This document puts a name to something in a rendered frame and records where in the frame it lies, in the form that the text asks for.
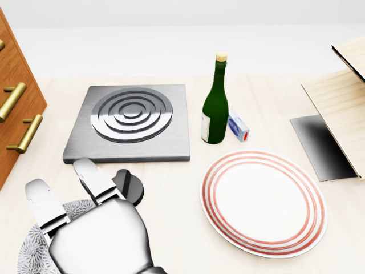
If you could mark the round black stove knob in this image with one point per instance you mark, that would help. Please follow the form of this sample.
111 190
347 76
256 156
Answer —
134 188

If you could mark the white plate with red rings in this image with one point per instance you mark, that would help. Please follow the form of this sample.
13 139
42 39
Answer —
262 205

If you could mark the wooden cabinet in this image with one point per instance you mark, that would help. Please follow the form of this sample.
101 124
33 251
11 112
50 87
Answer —
17 71

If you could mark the flat grey stove plate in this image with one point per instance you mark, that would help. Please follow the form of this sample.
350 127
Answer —
85 142

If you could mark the green wine bottle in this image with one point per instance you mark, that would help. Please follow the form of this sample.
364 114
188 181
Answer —
215 114

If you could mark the small blue white box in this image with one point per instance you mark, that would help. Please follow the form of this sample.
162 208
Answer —
238 127

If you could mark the pale wooden wine rack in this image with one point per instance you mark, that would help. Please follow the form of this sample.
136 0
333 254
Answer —
339 100

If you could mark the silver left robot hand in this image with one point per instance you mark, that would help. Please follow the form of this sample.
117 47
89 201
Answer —
99 237

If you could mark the grey patterned bowl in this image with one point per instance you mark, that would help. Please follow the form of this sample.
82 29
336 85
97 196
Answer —
31 251

